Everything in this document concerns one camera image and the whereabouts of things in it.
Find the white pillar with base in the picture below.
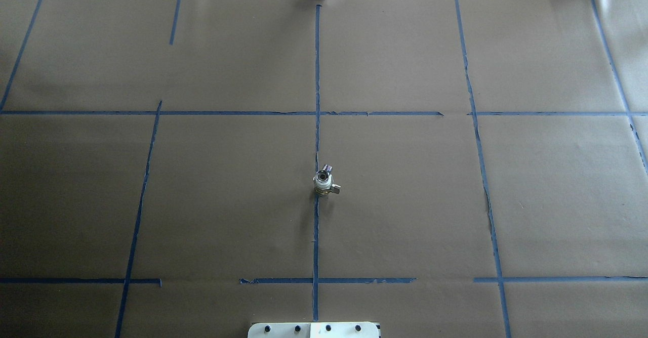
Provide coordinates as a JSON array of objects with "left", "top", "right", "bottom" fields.
[{"left": 247, "top": 321, "right": 382, "bottom": 337}]

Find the chrome metal valve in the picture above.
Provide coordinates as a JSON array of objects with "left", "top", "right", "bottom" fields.
[{"left": 313, "top": 163, "right": 342, "bottom": 196}]

